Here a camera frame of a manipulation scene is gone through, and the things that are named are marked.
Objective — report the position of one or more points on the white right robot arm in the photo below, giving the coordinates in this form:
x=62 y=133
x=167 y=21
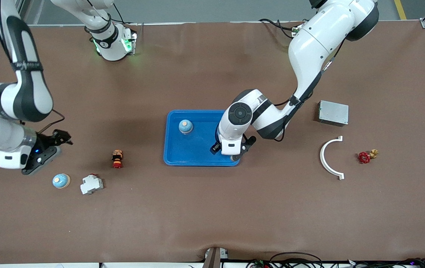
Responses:
x=22 y=96

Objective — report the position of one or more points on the brown table mat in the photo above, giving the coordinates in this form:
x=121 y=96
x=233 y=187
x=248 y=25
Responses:
x=212 y=208

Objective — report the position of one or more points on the silver metal box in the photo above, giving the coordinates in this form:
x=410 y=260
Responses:
x=333 y=112

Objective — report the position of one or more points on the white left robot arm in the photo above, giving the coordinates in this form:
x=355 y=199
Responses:
x=309 y=44

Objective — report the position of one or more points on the orange red push button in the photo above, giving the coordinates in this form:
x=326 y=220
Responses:
x=117 y=156

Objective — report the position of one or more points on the white curved plastic bracket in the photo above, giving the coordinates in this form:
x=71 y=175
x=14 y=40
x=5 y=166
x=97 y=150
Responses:
x=323 y=157

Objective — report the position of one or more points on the blue bell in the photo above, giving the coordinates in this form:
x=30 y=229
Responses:
x=61 y=181
x=185 y=127

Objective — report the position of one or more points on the blue plastic tray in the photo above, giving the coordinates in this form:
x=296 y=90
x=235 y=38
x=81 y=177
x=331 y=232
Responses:
x=197 y=149

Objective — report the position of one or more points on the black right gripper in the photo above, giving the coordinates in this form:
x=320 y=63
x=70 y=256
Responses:
x=44 y=142

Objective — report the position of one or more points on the small white label box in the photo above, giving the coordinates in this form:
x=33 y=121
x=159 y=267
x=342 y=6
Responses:
x=223 y=254

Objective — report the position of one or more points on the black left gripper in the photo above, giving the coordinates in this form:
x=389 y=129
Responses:
x=215 y=149

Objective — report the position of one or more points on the white circuit breaker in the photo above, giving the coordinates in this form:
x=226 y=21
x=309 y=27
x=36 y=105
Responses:
x=91 y=185

